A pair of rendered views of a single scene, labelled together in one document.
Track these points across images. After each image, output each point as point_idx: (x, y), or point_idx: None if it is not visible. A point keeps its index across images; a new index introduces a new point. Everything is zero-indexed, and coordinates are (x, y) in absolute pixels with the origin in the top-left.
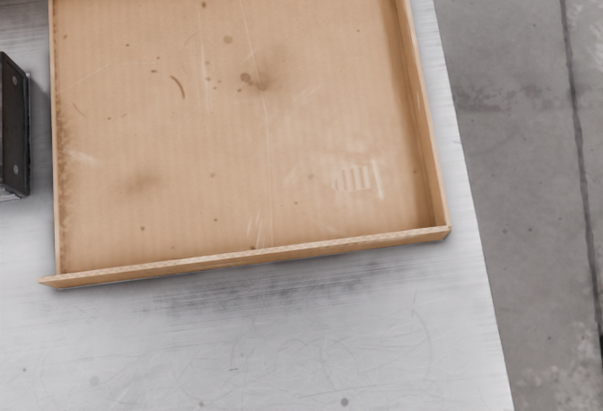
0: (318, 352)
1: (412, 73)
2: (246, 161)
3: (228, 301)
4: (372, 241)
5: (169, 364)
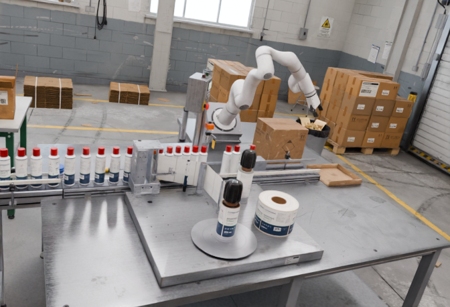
0: (356, 190)
1: (348, 173)
2: (337, 179)
3: (345, 187)
4: (355, 180)
5: (343, 190)
